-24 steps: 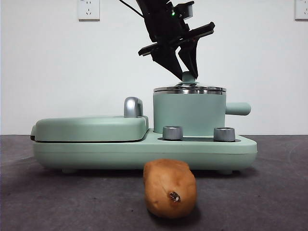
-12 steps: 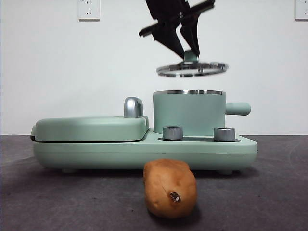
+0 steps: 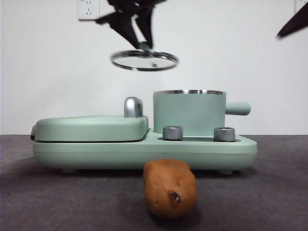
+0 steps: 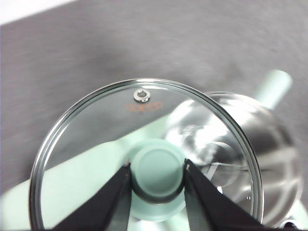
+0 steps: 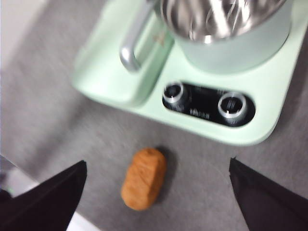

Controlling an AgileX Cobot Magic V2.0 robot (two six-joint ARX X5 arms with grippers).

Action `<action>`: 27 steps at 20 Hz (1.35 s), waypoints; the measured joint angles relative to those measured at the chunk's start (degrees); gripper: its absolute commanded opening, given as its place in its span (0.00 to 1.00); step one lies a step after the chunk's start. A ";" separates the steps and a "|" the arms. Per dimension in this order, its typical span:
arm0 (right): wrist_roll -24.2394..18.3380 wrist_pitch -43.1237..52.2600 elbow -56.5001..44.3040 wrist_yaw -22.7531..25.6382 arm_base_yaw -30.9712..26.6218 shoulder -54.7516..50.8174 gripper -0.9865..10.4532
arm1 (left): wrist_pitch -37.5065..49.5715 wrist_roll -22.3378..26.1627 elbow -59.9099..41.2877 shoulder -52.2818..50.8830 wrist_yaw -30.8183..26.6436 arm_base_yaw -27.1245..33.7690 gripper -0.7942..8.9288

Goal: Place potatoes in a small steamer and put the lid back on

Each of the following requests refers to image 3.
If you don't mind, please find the glass lid with green knob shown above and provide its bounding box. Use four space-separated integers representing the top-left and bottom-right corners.
110 42 180 72

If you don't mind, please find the brown potato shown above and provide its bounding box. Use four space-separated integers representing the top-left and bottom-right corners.
143 158 198 213

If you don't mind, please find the mint green steamer pot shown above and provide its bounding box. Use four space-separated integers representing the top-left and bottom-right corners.
153 89 252 134

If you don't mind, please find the silver control knob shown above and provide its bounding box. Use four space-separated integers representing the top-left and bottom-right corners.
162 125 184 141
213 127 236 142

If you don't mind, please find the white wall socket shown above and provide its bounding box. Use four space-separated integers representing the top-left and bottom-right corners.
295 0 308 15
77 0 101 23

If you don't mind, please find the green grill lid, silver handle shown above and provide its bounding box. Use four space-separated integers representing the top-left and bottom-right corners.
30 96 149 143

